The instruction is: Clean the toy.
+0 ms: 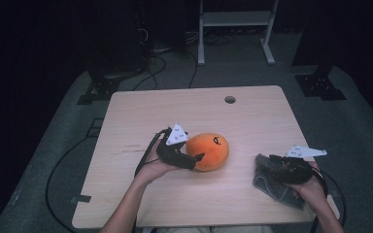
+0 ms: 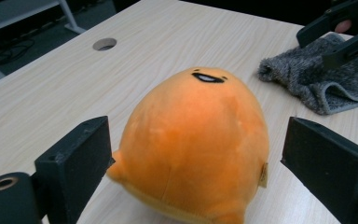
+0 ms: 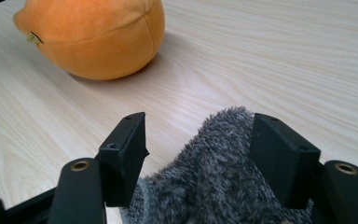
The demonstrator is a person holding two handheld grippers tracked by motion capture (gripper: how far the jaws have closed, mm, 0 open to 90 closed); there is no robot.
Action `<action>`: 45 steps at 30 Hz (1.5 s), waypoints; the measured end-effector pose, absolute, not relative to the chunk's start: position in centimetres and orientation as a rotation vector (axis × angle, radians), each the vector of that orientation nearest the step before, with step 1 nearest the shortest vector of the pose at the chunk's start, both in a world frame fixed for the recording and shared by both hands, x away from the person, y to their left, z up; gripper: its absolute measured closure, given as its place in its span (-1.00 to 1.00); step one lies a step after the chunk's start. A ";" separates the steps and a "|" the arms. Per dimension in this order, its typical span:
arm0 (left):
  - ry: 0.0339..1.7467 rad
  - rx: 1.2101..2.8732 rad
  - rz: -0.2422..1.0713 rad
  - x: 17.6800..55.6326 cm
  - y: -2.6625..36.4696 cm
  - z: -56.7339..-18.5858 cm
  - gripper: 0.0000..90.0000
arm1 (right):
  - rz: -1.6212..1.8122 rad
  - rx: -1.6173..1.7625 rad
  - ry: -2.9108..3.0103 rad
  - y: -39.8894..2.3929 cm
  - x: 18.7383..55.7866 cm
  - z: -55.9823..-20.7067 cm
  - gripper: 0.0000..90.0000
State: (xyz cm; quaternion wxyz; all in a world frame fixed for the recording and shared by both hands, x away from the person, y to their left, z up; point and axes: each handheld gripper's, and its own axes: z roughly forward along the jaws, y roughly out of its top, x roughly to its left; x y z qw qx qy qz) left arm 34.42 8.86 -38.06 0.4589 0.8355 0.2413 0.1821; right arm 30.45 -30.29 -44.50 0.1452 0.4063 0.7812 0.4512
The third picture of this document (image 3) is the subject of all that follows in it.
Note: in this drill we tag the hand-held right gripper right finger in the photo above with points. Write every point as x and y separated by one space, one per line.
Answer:
286 161

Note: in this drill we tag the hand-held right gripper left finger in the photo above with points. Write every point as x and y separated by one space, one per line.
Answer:
122 161

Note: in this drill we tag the gray fluffy cloth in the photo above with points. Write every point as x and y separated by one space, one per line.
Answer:
211 174

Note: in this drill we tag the orange plush toy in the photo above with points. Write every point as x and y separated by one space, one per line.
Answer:
96 40

